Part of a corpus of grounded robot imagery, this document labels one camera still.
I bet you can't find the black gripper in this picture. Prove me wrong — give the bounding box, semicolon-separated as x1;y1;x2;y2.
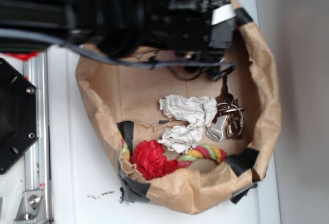
143;0;236;52

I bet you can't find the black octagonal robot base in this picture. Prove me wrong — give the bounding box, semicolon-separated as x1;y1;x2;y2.
1;58;38;175

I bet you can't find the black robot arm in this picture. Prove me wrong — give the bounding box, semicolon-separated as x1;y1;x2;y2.
1;0;235;59

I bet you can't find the crumpled white paper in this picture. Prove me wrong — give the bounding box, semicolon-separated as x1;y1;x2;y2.
158;95;217;153

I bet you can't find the bunch of metal keys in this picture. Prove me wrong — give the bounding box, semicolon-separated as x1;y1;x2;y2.
205;77;245;142

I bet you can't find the brown paper bag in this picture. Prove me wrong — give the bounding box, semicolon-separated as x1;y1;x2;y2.
76;0;281;214

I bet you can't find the crumpled red paper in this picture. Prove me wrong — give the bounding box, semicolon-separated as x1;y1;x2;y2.
130;140;178;180

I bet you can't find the multicolour braided rope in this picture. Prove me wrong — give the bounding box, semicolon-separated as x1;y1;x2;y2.
119;131;228;170

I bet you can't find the aluminium extrusion rail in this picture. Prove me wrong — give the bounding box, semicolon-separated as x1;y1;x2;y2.
13;53;54;223

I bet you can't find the metal corner bracket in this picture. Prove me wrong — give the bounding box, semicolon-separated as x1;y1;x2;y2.
13;190;48;223

